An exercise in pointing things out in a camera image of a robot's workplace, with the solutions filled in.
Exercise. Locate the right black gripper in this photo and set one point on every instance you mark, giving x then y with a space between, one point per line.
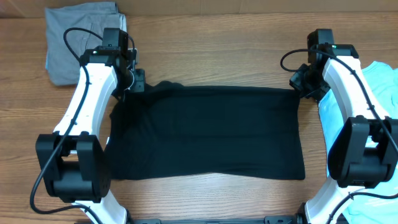
296 83

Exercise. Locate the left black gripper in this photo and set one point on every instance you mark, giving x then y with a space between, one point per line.
139 84

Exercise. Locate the black t-shirt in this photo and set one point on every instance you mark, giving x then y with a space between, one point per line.
172 130

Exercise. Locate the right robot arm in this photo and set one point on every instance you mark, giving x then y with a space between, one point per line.
364 153

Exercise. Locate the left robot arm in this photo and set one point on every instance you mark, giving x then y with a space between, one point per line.
72 162

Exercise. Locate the folded grey shorts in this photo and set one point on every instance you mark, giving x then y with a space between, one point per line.
63 68

